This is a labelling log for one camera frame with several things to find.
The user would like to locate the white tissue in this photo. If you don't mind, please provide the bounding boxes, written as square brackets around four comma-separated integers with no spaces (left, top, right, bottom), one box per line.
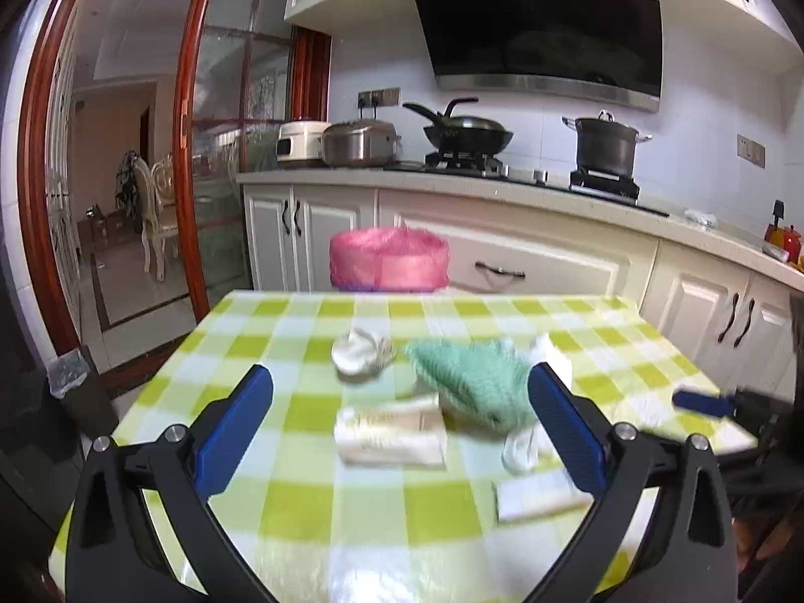
[501,423,557,475]
[529,334,574,388]

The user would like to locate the white paper cup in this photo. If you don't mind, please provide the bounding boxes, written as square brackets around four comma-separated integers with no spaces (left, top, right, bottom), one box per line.
[330,328,395,381]

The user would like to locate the white kitchen cabinets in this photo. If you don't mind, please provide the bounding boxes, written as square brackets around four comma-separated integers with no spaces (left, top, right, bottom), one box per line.
[239,169,802,399]

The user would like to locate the pink-lined trash bin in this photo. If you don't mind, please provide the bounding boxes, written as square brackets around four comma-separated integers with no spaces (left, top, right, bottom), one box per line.
[330,226,450,292]

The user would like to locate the white folded napkin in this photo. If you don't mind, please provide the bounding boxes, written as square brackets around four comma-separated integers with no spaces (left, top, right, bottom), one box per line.
[494,468,593,523]

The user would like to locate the green mesh foam net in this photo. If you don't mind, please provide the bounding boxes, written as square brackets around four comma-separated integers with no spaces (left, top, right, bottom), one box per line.
[404,338,537,434]

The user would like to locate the beige paper packet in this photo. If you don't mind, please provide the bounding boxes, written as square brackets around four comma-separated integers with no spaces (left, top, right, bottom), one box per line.
[333,393,447,470]

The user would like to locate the green checked tablecloth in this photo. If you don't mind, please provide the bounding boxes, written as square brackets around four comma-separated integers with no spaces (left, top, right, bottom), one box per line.
[46,290,759,603]

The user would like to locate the gas stove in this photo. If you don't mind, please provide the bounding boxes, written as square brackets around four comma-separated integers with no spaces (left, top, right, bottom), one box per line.
[381,153,669,218]

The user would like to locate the dark stock pot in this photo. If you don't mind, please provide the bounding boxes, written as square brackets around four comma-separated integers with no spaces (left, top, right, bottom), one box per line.
[561,109,653,178]

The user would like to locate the white dining chair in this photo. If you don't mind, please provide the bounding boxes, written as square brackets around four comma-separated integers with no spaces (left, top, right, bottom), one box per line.
[132,157,178,282]

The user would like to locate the black wok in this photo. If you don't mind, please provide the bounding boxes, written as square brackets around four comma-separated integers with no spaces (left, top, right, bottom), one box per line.
[404,96,514,157]

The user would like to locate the white rice cooker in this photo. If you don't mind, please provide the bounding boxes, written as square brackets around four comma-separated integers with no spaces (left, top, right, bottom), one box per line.
[275,121,330,169]

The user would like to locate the silver rice cooker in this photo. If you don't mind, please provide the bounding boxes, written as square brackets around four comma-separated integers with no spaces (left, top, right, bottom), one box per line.
[322,119,400,167]

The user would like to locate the black range hood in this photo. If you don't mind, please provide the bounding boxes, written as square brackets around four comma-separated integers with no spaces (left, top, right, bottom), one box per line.
[414,0,664,113]

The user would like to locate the wall power outlet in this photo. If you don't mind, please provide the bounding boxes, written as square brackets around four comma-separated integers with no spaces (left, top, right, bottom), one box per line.
[357,87,400,111]

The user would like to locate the red wooden door frame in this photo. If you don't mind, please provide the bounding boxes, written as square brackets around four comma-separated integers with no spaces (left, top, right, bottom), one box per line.
[17,0,331,357]

